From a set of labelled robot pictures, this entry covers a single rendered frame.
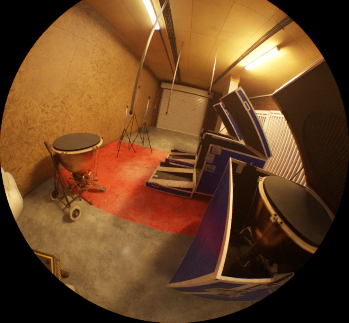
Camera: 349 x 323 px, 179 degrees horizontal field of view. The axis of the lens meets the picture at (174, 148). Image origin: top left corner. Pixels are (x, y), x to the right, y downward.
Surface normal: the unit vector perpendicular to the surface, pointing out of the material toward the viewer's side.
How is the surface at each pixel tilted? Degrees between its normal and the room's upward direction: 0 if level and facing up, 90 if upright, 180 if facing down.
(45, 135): 90
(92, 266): 0
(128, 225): 0
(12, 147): 90
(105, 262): 0
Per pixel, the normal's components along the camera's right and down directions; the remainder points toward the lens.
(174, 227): 0.20, -0.93
